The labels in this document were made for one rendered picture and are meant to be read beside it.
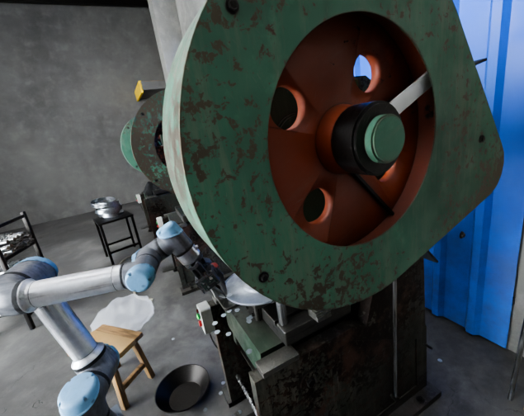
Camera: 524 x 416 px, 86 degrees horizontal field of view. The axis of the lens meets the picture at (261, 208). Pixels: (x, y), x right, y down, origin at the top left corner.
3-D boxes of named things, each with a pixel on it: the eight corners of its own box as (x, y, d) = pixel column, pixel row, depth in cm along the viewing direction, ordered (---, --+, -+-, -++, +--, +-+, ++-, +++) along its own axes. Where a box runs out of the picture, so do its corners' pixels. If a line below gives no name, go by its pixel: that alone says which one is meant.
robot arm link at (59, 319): (83, 406, 99) (-21, 283, 82) (100, 371, 113) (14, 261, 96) (115, 391, 100) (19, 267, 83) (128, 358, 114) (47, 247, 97)
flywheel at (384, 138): (106, 42, 33) (456, -143, 51) (109, 78, 50) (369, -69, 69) (336, 365, 64) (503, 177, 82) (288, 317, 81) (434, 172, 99)
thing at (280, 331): (286, 347, 98) (285, 333, 96) (237, 289, 137) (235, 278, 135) (351, 312, 110) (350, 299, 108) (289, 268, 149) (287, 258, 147)
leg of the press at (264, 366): (283, 531, 101) (242, 323, 75) (267, 496, 111) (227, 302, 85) (441, 396, 138) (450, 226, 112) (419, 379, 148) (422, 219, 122)
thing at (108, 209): (111, 265, 345) (91, 204, 322) (104, 255, 380) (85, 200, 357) (144, 252, 368) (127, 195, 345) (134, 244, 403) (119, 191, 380)
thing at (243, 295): (214, 281, 121) (213, 279, 121) (271, 259, 133) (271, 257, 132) (239, 317, 96) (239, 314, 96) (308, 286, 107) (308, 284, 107)
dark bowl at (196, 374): (162, 435, 139) (158, 424, 137) (154, 389, 165) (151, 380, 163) (219, 402, 151) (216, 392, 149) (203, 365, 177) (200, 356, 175)
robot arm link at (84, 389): (61, 442, 87) (45, 409, 83) (80, 402, 100) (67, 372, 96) (101, 430, 89) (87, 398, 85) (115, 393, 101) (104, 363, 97)
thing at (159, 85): (141, 92, 550) (138, 78, 542) (137, 101, 658) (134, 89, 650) (187, 88, 587) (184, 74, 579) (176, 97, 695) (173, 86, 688)
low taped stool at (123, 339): (84, 396, 168) (65, 352, 158) (117, 364, 189) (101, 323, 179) (126, 412, 154) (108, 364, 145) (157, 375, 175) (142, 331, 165)
